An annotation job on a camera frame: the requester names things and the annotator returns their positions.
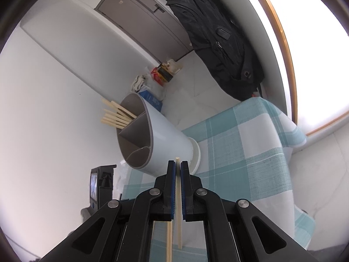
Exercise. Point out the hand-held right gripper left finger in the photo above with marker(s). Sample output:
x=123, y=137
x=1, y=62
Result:
x=171, y=191

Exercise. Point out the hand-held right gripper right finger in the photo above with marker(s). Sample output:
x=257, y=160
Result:
x=183, y=191

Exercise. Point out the light wooden chopstick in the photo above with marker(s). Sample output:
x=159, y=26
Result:
x=178, y=223
x=169, y=243

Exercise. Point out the white utensil holder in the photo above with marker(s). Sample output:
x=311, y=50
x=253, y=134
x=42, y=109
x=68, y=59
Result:
x=169, y=136

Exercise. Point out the bundle of wooden chopsticks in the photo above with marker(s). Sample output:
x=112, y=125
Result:
x=117, y=118

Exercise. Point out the teal checkered tablecloth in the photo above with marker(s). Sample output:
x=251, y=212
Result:
x=240, y=155

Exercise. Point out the blue cardboard box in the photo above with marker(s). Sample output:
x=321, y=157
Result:
x=153, y=101

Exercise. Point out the beige cloth pile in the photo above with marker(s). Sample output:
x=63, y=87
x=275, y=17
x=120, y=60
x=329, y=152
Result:
x=138, y=83

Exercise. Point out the translucent white bin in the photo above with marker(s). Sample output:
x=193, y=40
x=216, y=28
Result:
x=156, y=90

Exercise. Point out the red bag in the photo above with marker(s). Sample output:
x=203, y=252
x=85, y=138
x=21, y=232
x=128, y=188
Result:
x=157, y=76

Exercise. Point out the black and yellow box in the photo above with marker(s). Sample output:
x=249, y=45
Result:
x=166, y=73

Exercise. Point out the beige plastic bag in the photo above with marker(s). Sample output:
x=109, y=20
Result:
x=174, y=65

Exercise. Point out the black backpack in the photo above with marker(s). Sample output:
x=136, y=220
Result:
x=218, y=46

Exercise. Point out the grey door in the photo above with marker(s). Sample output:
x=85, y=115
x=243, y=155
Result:
x=152, y=24

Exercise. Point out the wooden window frame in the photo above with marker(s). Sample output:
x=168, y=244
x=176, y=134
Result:
x=286, y=46

